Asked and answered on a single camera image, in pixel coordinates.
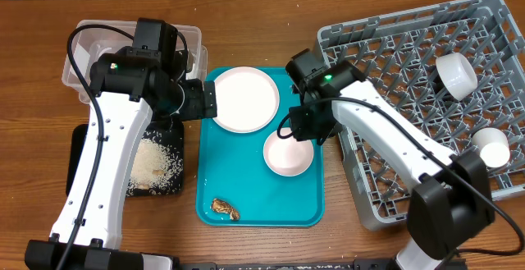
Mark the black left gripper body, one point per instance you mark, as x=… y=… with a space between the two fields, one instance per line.
x=194 y=106

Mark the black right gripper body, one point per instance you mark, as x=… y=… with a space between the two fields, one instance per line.
x=314 y=121

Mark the pink bowl with rice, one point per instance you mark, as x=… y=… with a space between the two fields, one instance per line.
x=287 y=157

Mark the pink round plate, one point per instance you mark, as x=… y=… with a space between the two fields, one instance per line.
x=247 y=99

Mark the brown food scrap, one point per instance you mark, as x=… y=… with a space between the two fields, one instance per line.
x=221 y=206

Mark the grey-green bowl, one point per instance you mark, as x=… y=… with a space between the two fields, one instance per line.
x=457 y=75

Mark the small white cup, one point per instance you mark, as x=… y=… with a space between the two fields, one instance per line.
x=492 y=147

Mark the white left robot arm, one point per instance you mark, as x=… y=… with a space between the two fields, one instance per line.
x=126 y=89

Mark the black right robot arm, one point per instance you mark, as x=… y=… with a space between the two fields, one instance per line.
x=450 y=193

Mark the grey dishwasher rack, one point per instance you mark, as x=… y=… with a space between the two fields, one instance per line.
x=398 y=52

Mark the black tray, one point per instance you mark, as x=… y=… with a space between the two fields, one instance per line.
x=164 y=138

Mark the pile of white rice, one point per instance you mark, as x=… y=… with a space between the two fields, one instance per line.
x=153 y=167

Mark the black table edge rail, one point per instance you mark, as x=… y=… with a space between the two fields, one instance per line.
x=357 y=264

